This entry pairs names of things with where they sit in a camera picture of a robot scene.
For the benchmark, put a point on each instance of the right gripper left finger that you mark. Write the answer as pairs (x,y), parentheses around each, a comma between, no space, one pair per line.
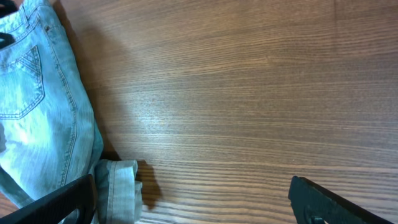
(73,203)

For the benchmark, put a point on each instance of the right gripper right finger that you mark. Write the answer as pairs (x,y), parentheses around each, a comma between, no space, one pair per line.
(313,204)

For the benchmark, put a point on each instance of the light blue denim shorts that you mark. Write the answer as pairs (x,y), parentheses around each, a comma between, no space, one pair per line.
(49,135)

